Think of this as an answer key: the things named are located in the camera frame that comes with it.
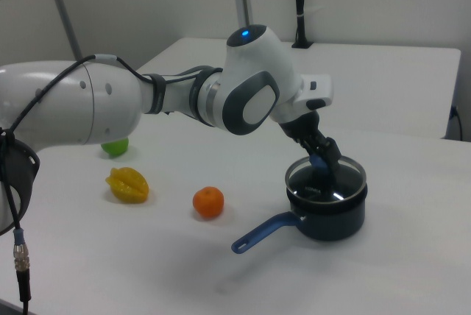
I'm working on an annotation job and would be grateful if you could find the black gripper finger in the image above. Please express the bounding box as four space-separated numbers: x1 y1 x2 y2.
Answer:
300 134 325 158
319 136 343 183

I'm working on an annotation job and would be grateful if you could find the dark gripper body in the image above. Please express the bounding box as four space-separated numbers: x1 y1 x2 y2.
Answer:
274 99 321 145

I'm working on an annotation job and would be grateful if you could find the glass lid with blue knob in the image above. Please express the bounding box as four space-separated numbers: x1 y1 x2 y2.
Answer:
286 155 366 205

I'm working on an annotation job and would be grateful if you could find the orange mandarin fruit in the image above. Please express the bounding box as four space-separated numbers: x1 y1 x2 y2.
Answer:
192 185 225 219

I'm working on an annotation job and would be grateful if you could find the black pole with base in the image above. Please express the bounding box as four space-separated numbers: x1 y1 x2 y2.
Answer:
291 0 314 49

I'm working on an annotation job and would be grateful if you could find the yellow starfruit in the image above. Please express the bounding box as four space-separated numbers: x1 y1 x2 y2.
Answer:
105 166 150 205

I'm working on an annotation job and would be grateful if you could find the green apple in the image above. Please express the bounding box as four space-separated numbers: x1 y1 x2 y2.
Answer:
101 137 130 156

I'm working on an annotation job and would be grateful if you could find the dark saucepan with blue handle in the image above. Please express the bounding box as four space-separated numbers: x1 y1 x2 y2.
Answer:
231 156 369 255

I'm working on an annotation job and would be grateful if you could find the black robot cable with connector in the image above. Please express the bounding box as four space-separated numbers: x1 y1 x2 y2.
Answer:
0 53 225 315

